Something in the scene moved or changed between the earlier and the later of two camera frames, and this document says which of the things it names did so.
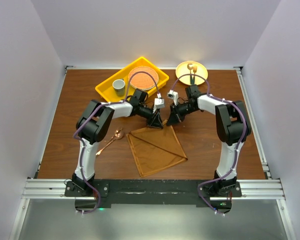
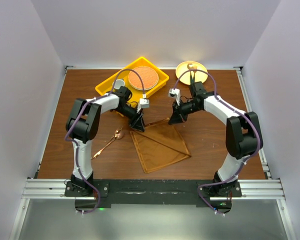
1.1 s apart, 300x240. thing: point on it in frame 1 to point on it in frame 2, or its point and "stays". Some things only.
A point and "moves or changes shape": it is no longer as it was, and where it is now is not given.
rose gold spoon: [119, 135] stays
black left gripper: [156, 121] to [139, 125]
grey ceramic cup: [119, 85] stays
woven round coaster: [143, 81] stays
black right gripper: [173, 119] stays
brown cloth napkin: [156, 149] moves or changes shape
